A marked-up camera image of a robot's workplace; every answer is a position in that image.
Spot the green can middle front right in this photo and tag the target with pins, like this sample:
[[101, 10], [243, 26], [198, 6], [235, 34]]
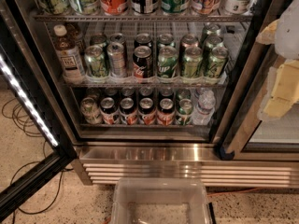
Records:
[[217, 59]]

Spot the wire shelf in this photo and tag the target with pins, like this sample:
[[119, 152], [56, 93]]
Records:
[[149, 18], [156, 82]]

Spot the green can middle front left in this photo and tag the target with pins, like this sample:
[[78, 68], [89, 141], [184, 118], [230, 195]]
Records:
[[96, 62]]

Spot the open black fridge door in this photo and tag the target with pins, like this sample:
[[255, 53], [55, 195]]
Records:
[[28, 115]]

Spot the top wire shelf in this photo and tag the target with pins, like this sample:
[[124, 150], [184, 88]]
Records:
[[149, 18]]

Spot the tea bottle white cap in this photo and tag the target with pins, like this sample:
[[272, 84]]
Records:
[[68, 54]]

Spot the red Coke can bottom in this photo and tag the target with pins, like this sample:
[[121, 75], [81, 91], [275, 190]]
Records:
[[166, 112]]

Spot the green can middle back left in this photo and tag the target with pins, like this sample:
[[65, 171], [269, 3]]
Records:
[[100, 40]]

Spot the pink can middle back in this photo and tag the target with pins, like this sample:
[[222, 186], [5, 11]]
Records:
[[188, 40]]

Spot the clear water bottle bottom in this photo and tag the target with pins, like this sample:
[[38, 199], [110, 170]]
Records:
[[204, 108]]

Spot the green can bottom front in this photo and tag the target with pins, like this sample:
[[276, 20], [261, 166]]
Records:
[[184, 112]]

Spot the clear plastic bin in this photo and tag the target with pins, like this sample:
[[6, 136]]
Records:
[[160, 201]]

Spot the green can middle far back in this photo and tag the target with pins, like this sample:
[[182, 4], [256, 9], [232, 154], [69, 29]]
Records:
[[210, 29]]

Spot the black can middle back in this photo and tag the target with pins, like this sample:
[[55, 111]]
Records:
[[143, 39]]

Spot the dark bottle middle back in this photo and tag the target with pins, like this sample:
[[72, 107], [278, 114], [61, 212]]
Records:
[[73, 29]]

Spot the silver can middle back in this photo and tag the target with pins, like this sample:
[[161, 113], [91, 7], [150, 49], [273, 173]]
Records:
[[119, 38]]

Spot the pale can bottom left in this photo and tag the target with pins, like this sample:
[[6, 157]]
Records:
[[90, 111]]

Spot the silver can middle front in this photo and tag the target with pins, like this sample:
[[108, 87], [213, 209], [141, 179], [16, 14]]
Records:
[[115, 52]]

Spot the middle wire shelf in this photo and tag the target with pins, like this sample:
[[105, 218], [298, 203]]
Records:
[[156, 82]]

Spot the black Coca-Cola can middle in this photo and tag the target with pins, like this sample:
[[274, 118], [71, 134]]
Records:
[[143, 62]]

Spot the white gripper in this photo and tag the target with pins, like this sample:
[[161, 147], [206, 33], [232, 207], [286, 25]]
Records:
[[289, 32]]

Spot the silver can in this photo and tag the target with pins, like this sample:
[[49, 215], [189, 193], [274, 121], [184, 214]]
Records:
[[115, 52], [119, 38]]

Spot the green can middle back centre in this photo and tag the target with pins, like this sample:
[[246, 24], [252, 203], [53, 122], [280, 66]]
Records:
[[165, 40]]

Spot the green 7up can middle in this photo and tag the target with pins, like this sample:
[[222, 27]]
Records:
[[167, 62]]

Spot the stainless steel fridge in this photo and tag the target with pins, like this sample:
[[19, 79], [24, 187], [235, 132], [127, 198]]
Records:
[[220, 155]]

